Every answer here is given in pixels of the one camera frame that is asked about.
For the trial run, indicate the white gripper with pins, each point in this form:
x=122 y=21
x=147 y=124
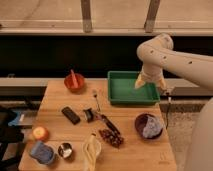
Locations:
x=151 y=73

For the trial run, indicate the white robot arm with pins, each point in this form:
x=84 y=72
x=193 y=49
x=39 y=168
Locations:
x=157 y=55

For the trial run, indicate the green plastic tray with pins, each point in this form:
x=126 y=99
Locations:
x=121 y=89

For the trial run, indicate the purple bowl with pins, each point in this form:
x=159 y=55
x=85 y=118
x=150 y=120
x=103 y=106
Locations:
x=140 y=123

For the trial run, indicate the crumpled blue cloth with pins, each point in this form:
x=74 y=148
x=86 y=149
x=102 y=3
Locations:
x=152 y=128

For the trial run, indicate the metal fork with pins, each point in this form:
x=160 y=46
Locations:
x=95 y=96

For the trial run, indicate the dark red grape bunch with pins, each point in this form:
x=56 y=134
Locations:
x=111 y=138

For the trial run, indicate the small black clip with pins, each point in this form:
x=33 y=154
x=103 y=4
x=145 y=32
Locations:
x=89 y=115

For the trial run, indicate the red utensil in bowl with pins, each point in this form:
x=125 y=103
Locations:
x=75 y=83

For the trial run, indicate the red bowl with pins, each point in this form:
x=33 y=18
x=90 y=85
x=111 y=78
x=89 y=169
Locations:
x=69 y=82

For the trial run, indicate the black rectangular block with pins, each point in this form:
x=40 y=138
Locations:
x=71 y=115

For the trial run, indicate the peeled banana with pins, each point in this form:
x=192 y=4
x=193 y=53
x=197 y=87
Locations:
x=91 y=150

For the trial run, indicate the small metal cup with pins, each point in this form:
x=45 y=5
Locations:
x=65 y=150

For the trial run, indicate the red apple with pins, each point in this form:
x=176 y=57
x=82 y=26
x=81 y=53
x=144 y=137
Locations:
x=40 y=133

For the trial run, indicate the blue cup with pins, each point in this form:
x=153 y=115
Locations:
x=43 y=155

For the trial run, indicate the black handled knife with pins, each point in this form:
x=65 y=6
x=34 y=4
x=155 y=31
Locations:
x=108 y=123

